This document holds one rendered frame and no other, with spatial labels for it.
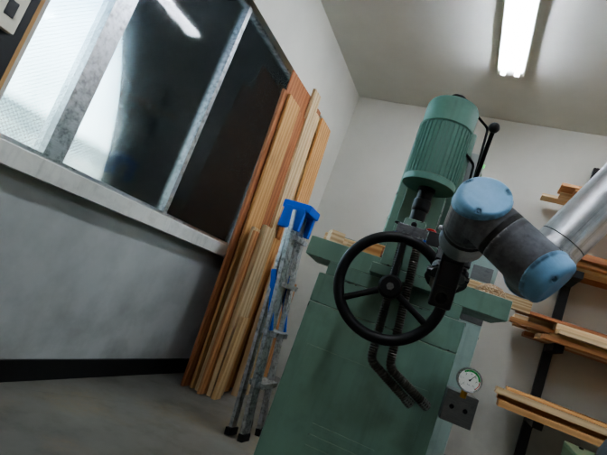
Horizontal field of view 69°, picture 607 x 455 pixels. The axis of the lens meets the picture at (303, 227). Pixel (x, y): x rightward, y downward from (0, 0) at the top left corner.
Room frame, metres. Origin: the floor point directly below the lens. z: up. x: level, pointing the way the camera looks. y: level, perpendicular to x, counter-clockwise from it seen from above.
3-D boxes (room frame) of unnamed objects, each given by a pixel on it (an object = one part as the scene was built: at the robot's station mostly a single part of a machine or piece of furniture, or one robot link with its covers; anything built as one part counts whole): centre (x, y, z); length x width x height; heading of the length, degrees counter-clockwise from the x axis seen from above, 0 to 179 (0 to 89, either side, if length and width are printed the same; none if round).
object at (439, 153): (1.45, -0.35, 1.35); 0.18 x 0.18 x 0.31
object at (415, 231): (1.26, -0.32, 0.99); 0.13 x 0.11 x 0.06; 75
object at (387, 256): (1.26, -0.32, 0.91); 0.15 x 0.14 x 0.09; 75
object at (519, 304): (1.43, -0.45, 0.92); 0.60 x 0.02 x 0.04; 75
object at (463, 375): (1.18, -0.54, 0.65); 0.06 x 0.04 x 0.08; 75
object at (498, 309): (1.35, -0.34, 0.87); 0.61 x 0.30 x 0.06; 75
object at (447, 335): (1.57, -0.38, 0.76); 0.57 x 0.45 x 0.09; 165
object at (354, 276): (1.40, -0.33, 0.82); 0.40 x 0.21 x 0.04; 75
